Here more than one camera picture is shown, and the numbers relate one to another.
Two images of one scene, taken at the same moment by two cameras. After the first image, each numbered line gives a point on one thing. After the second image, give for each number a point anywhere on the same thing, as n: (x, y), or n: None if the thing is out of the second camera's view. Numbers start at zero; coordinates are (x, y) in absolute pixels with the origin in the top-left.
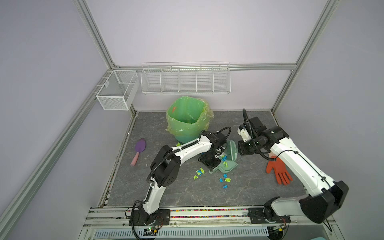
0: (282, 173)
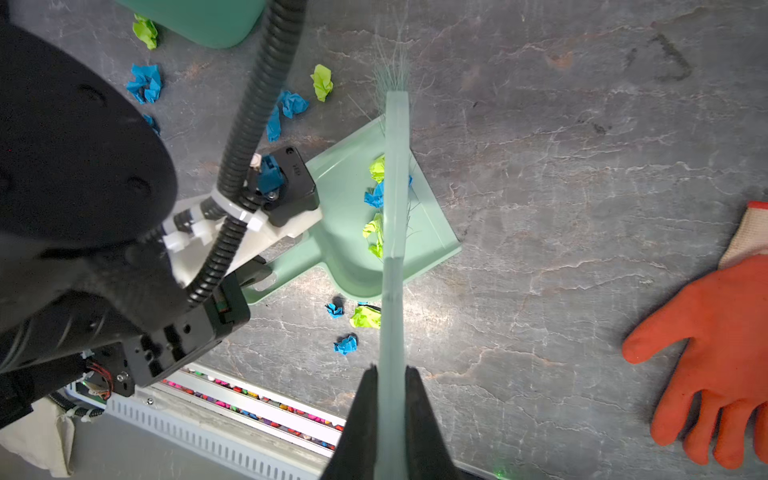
0: (721, 322)
